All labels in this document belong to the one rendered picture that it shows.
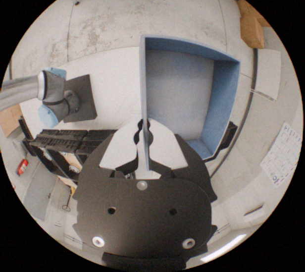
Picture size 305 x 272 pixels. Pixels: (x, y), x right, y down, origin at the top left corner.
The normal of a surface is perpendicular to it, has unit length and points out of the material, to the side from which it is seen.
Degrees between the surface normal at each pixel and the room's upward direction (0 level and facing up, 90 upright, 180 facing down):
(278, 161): 90
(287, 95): 90
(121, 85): 0
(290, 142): 90
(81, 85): 4
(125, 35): 0
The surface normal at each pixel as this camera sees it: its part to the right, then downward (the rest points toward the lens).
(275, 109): -0.99, 0.08
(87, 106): 0.15, 0.43
